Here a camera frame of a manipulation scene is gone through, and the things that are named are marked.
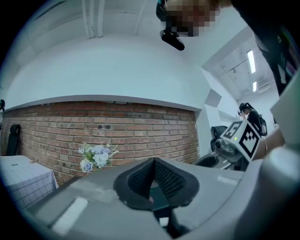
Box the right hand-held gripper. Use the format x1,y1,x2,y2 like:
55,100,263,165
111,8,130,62
195,120,262,172

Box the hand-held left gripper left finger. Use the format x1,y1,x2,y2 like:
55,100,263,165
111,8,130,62
114,157,156,210

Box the person's right forearm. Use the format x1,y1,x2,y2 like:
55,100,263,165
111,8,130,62
254,127,285,161

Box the long ceiling light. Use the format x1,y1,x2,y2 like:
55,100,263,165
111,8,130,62
247,49,256,74

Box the black head-worn camera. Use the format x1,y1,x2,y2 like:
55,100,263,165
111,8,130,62
159,29,186,52

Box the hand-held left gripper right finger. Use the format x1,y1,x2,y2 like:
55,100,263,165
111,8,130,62
153,157,200,207

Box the person's dark shirt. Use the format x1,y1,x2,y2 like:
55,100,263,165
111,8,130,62
231,0,300,96

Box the table with checked tablecloth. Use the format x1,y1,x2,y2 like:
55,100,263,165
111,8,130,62
0,154,60,210

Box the pale blue flower bouquet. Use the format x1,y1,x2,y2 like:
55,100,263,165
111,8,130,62
78,141,120,173

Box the white ceiling pipes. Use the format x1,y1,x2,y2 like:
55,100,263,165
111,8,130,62
82,0,104,39

